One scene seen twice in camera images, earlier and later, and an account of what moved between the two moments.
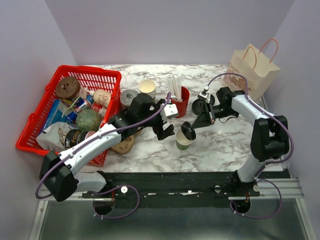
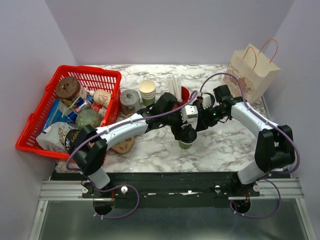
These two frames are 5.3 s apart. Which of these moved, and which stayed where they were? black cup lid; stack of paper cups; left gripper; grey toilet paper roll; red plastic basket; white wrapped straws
Moved: left gripper; black cup lid
Stayed: stack of paper cups; grey toilet paper roll; white wrapped straws; red plastic basket
